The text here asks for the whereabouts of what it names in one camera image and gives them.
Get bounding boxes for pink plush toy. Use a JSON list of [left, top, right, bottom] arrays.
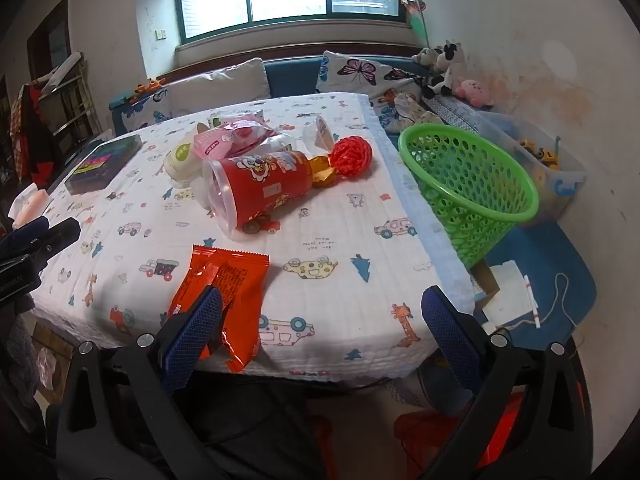
[[454, 78, 493, 108]]

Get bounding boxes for patterned baby clothing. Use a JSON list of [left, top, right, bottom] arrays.
[[392, 91, 446, 128]]

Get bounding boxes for metal drying rack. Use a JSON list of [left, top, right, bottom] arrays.
[[30, 50, 103, 141]]

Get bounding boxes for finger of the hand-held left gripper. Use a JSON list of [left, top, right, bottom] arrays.
[[0, 217, 51, 256], [0, 217, 82, 281]]

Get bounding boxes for green plastic basket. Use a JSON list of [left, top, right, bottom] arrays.
[[397, 122, 541, 271]]

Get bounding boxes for red cylindrical snack can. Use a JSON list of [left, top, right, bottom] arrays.
[[201, 149, 315, 236]]

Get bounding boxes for printed blanket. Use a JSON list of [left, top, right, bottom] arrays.
[[27, 91, 476, 378]]

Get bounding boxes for blue sofa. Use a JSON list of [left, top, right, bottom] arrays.
[[109, 55, 436, 136]]

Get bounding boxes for clear plastic wrapper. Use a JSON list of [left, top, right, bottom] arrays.
[[260, 132, 297, 154]]

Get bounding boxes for hanging clothes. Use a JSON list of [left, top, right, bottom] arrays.
[[10, 80, 63, 183]]

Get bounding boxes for white cushion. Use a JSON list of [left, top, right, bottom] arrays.
[[167, 57, 273, 121]]

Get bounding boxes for tissue packet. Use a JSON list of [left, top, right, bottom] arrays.
[[9, 183, 53, 231]]

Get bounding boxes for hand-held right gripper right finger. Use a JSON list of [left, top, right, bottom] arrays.
[[415, 285, 588, 480]]

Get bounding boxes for pink plastic bag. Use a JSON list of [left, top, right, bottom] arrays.
[[34, 345, 68, 393]]

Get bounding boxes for blue floor mat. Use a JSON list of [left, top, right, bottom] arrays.
[[480, 220, 598, 361]]

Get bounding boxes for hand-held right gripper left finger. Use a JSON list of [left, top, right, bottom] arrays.
[[56, 286, 224, 480]]

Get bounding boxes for red snack packet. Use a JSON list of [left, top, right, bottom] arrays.
[[165, 244, 271, 373]]

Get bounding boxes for striped blue pad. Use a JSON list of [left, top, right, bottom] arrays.
[[425, 92, 496, 133]]

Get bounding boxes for cow plush toy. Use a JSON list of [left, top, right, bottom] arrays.
[[422, 40, 468, 98]]

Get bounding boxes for white cord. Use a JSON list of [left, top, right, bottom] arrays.
[[500, 272, 586, 333]]

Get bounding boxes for red woven ball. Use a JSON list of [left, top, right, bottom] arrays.
[[330, 136, 373, 178]]

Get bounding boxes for butterfly print pillow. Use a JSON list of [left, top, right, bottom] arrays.
[[316, 50, 431, 106], [120, 85, 173, 133], [377, 90, 417, 133]]

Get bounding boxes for clear storage bin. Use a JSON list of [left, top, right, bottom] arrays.
[[475, 110, 587, 223]]

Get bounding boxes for white pen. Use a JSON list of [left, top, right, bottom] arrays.
[[524, 275, 542, 329]]

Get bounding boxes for brown cardboard box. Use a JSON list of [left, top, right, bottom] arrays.
[[470, 257, 501, 306]]

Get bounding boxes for colourful pinwheel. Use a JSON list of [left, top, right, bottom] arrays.
[[397, 0, 432, 48]]

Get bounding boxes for grey plush toy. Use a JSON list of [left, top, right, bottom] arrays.
[[411, 46, 443, 67]]

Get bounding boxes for person's left forearm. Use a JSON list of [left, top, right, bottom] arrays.
[[0, 305, 38, 406]]

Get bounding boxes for gold foil wrapper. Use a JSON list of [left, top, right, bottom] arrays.
[[310, 155, 338, 188]]

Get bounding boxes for white pudding cup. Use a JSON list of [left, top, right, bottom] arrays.
[[302, 114, 335, 153]]

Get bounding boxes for black box with colourful label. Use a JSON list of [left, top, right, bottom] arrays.
[[64, 135, 143, 196]]

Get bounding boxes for brown door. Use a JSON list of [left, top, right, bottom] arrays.
[[27, 0, 71, 91]]

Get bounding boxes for white box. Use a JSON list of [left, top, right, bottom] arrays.
[[482, 260, 541, 333]]

